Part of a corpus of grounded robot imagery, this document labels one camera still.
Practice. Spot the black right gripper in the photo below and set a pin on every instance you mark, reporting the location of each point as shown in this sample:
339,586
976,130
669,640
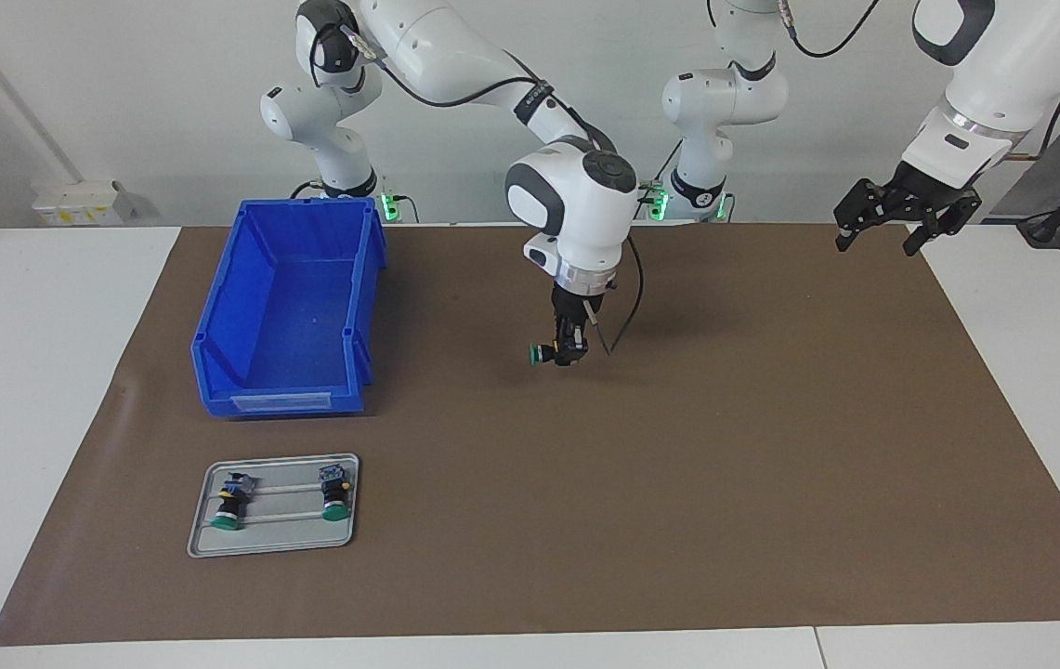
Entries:
578,307

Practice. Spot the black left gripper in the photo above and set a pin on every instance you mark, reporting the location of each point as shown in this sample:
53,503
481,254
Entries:
924,190

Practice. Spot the green push button switch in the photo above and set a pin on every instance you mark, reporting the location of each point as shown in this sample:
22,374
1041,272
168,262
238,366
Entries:
537,354
230,509
334,497

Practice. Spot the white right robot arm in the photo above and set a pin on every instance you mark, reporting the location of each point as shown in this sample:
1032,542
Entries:
576,204

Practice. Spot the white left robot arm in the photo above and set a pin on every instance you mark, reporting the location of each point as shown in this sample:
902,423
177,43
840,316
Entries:
1003,56

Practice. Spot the brown table mat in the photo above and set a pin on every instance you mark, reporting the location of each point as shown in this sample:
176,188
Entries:
632,483

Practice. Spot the blue plastic storage bin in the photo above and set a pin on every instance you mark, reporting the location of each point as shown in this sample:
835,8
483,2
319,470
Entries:
288,316

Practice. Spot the grey metal tray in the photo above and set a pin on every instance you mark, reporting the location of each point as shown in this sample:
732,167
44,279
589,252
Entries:
274,544

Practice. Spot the white wall power box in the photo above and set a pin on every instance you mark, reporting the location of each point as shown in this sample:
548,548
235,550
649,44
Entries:
74,200

